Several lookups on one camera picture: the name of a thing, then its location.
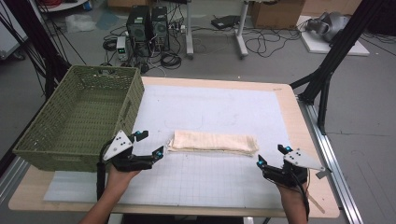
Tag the small black computer tower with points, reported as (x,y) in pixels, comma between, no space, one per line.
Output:
(160,28)

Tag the white power supply box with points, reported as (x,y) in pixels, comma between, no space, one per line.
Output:
(122,48)

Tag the white floor board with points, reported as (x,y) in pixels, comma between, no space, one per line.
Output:
(317,46)

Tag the thin wooden strip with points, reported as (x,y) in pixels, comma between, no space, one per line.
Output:
(317,203)

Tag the black metal stand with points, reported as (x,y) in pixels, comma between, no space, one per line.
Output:
(34,34)
(339,46)

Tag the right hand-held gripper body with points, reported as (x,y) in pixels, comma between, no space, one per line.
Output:
(295,168)

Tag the white cabinet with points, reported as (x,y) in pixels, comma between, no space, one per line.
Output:
(9,34)

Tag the white desk frame leg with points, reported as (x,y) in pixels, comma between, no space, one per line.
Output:
(189,28)
(241,31)

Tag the black flat device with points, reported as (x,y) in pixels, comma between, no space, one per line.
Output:
(225,21)

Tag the brown cardboard box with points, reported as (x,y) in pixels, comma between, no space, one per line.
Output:
(277,14)

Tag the grey robot head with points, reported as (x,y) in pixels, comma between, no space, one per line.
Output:
(330,25)

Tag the white grid mat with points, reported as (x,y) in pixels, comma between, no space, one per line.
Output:
(211,109)

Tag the person's right hand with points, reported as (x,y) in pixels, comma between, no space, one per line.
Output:
(291,193)

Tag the green woven basket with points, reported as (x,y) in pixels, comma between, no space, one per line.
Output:
(77,115)

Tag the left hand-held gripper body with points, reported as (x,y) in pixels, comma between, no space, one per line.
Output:
(120,146)

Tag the aluminium rail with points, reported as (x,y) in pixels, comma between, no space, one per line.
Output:
(333,155)

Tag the large black computer tower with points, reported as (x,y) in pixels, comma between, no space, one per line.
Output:
(138,29)

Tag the person's left hand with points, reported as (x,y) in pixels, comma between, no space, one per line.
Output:
(120,180)

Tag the cream towel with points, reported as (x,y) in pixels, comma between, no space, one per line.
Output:
(211,141)

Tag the clear plastic bag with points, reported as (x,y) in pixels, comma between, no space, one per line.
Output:
(80,23)

